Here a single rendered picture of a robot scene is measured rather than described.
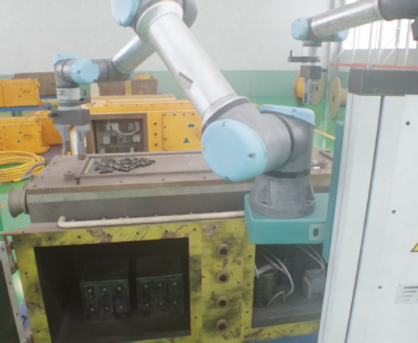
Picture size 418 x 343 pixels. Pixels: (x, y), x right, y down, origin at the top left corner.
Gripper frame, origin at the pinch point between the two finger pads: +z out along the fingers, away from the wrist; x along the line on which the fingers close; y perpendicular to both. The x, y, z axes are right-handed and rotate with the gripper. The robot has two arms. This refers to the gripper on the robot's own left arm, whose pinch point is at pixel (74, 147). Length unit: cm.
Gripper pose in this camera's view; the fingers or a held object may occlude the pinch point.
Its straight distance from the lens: 134.3
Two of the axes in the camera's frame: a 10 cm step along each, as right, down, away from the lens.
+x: 9.3, 1.1, -3.4
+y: -3.6, 2.8, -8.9
